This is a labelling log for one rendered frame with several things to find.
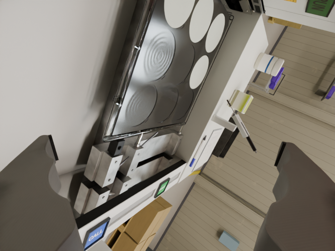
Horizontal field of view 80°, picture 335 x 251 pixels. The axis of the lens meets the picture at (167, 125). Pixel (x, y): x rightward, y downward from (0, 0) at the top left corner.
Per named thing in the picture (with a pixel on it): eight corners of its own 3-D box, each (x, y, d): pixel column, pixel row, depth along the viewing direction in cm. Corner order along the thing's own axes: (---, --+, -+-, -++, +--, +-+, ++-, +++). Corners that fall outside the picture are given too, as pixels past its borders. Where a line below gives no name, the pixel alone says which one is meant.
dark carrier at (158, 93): (176, -69, 29) (180, -69, 29) (229, 17, 59) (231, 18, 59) (109, 134, 40) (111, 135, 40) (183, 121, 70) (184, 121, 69)
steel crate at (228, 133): (198, 143, 483) (223, 159, 456) (185, 141, 390) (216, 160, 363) (215, 113, 477) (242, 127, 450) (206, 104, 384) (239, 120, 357)
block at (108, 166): (103, 151, 43) (112, 158, 42) (114, 148, 46) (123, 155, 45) (93, 180, 46) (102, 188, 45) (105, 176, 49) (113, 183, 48)
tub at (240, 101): (235, 88, 78) (252, 95, 75) (238, 90, 84) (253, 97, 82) (226, 105, 79) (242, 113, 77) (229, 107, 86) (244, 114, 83)
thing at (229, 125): (217, 105, 69) (255, 123, 63) (220, 105, 72) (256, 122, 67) (210, 121, 71) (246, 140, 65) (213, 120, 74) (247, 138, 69)
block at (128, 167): (128, 144, 50) (136, 151, 49) (136, 142, 53) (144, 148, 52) (118, 170, 53) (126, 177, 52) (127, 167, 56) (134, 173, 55)
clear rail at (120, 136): (101, 134, 39) (106, 138, 38) (183, 120, 71) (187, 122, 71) (99, 141, 39) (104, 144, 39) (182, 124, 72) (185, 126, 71)
